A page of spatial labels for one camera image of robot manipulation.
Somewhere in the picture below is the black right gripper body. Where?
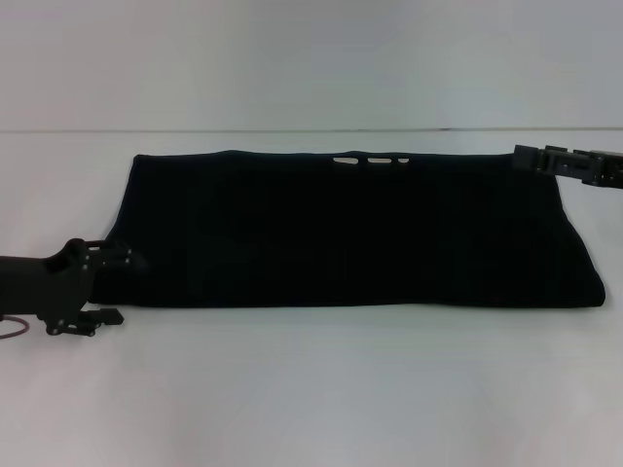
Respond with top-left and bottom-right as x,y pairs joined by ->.
572,149 -> 623,192

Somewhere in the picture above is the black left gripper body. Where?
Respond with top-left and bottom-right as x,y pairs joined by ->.
0,237 -> 101,338

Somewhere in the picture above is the black t-shirt with white print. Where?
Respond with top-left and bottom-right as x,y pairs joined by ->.
90,149 -> 607,310

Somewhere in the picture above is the thin dark left gripper cable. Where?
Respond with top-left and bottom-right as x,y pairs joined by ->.
0,314 -> 33,341

